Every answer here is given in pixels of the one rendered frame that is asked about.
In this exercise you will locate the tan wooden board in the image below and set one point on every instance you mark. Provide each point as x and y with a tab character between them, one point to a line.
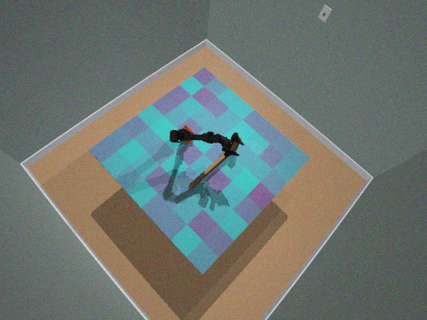
206	172

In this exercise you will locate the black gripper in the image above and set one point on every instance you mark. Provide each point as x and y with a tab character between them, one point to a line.
235	137

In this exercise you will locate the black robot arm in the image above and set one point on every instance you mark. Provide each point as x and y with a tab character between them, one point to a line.
209	137

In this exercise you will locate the brown wooden post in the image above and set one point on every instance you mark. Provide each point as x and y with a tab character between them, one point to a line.
235	146

